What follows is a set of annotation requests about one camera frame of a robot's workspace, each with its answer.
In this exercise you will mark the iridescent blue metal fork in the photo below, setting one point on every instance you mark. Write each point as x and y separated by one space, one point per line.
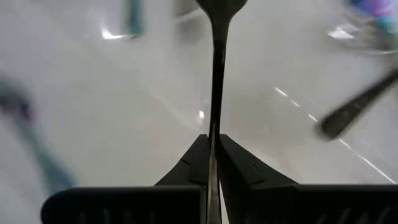
379 15
46 161
134 18

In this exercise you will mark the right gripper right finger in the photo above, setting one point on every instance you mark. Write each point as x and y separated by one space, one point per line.
242 168

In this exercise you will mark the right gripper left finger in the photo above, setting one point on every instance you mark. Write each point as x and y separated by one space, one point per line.
192 168

